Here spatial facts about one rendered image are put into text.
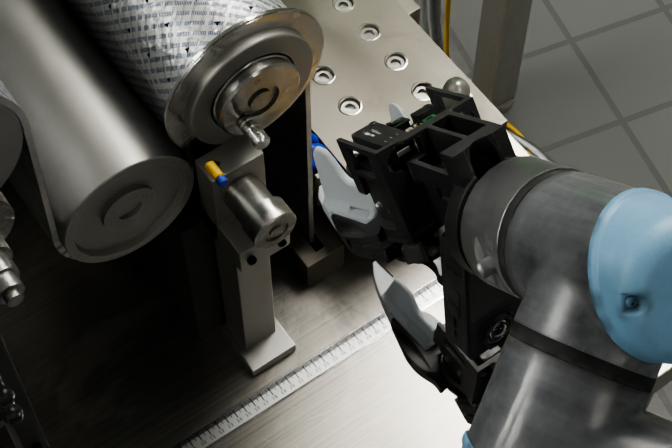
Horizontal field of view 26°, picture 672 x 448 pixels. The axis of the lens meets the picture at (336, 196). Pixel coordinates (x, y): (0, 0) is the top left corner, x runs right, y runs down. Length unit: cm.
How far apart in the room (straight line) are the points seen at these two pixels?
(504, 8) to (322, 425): 119
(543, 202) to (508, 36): 177
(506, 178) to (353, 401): 65
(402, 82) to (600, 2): 147
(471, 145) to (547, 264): 11
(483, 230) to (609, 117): 194
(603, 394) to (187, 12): 54
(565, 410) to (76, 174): 55
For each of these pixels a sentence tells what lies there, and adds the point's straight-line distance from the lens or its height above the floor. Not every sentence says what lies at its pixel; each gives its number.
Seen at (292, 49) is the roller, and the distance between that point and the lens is 114.
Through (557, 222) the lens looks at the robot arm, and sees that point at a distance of 72.
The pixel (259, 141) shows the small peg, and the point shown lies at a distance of 113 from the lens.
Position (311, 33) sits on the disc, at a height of 127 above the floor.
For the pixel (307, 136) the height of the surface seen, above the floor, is 112.
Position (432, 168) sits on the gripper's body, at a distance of 82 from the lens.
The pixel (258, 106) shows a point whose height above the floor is 125.
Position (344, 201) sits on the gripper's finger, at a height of 138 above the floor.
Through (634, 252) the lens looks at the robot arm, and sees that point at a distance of 67.
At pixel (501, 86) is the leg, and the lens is 261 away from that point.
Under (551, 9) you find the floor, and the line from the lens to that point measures 284.
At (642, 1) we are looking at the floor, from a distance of 288.
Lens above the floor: 218
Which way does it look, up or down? 58 degrees down
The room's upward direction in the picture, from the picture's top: straight up
